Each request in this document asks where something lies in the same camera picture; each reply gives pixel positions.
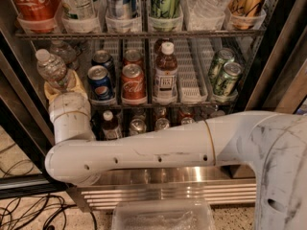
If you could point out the brown tea bottle rear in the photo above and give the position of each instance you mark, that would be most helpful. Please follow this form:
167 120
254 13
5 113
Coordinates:
160 44

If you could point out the clear water bottle behind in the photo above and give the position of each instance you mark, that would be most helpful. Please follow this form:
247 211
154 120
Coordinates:
66 52

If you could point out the green soda can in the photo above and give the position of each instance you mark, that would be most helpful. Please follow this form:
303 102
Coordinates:
220 58
227 79

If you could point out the red Coca-Cola can front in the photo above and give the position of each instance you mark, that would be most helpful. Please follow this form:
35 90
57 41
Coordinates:
133 83

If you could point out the red coca-cola can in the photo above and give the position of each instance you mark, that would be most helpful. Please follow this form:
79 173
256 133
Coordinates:
133 83
133 56

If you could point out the green soda can front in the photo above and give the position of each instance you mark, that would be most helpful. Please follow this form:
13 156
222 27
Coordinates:
227 79

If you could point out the green soda can rear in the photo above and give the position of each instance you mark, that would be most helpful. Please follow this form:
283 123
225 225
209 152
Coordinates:
220 58

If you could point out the glass fridge door right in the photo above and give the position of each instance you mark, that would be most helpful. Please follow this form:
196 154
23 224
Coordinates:
282 85

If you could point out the stainless fridge base grille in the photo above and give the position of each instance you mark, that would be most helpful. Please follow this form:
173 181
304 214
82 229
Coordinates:
217 185

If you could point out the dark Pepsi can rear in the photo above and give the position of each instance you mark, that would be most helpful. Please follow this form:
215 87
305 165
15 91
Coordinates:
104 58

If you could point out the clear water bottle front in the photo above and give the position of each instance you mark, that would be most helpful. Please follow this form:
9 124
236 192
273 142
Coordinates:
53 69

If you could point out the orange can bottom shelf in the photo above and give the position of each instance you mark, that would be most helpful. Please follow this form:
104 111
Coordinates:
161 124

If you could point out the small tea bottle bottom shelf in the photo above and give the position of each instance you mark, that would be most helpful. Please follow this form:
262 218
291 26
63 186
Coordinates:
110 126

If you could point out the clear plastic bin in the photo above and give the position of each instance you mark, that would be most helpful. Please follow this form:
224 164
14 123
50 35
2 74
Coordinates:
169 214

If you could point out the red can bottom shelf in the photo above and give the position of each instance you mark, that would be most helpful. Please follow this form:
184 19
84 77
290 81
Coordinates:
187 120

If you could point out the silver blue tall can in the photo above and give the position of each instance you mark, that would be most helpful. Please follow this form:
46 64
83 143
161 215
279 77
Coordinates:
122 9

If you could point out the blue Pepsi can front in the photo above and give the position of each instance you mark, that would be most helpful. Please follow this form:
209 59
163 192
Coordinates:
100 82

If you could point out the red Coca-Cola can rear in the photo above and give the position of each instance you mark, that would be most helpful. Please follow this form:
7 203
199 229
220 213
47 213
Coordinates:
133 56

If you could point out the gold tall can top shelf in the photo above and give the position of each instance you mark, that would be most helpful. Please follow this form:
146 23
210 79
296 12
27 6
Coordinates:
245 13

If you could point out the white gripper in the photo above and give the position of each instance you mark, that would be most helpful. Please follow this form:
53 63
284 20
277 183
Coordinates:
69 103

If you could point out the silver green can bottom shelf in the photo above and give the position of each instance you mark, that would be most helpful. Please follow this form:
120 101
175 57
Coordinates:
137 126

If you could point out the green tall can top shelf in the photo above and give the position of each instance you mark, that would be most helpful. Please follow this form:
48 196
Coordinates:
165 9

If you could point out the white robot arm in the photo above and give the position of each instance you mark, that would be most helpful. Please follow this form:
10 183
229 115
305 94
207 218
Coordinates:
273 144

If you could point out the white empty shelf tray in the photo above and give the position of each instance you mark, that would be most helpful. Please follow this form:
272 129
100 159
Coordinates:
190 83

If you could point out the large Coca-Cola bottle top shelf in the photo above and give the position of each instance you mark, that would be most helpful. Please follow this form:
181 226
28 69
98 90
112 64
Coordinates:
38 16

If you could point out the brown tea bottle white cap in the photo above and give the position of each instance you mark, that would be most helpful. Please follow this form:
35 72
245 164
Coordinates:
165 75

